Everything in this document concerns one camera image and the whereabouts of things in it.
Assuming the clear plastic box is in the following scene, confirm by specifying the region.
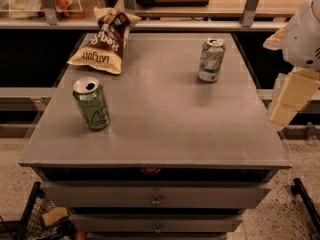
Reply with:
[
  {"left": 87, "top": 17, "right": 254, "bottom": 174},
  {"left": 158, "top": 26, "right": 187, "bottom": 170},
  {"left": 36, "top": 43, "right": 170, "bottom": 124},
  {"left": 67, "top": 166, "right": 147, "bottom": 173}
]
[{"left": 0, "top": 0, "right": 84, "bottom": 19}]

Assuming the black wire basket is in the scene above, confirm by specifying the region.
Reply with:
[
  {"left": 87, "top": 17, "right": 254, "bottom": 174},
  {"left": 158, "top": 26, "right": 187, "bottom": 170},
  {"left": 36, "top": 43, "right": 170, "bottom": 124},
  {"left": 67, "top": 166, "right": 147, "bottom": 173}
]
[{"left": 14, "top": 182, "right": 76, "bottom": 240}]

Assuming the black frame right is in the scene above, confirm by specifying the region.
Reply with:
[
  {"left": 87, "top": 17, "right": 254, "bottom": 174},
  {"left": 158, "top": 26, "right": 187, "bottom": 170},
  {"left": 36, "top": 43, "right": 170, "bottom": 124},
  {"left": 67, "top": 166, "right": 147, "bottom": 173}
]
[{"left": 291, "top": 178, "right": 320, "bottom": 234}]

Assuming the green soda can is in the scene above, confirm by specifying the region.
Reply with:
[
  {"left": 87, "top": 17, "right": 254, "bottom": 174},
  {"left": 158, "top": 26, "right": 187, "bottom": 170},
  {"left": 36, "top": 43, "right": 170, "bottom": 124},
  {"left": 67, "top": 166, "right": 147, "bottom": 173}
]
[{"left": 73, "top": 77, "right": 110, "bottom": 130}]

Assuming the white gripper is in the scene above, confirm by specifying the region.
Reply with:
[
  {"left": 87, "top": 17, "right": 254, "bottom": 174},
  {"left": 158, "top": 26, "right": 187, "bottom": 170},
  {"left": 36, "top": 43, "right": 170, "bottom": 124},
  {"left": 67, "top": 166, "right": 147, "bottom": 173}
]
[{"left": 263, "top": 0, "right": 320, "bottom": 127}]

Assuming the yellow sponge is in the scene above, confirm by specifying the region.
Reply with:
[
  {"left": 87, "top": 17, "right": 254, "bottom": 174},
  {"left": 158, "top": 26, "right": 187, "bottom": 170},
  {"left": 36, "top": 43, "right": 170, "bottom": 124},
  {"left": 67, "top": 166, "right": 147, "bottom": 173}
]
[{"left": 42, "top": 207, "right": 69, "bottom": 227}]

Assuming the white green 7up can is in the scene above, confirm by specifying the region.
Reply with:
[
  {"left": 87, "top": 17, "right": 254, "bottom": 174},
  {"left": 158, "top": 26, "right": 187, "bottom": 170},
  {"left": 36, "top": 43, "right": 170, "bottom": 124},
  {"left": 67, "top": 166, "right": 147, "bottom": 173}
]
[{"left": 198, "top": 38, "right": 226, "bottom": 82}]

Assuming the grey drawer cabinet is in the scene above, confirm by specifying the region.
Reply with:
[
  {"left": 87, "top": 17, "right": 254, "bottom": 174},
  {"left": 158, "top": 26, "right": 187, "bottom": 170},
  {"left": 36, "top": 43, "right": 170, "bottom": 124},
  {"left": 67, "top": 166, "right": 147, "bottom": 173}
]
[{"left": 20, "top": 33, "right": 291, "bottom": 240}]

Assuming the brown cream chip bag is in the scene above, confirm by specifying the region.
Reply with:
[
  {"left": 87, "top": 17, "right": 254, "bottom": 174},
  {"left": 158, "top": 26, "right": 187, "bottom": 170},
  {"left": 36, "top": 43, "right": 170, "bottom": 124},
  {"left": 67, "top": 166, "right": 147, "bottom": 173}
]
[{"left": 68, "top": 7, "right": 140, "bottom": 75}]

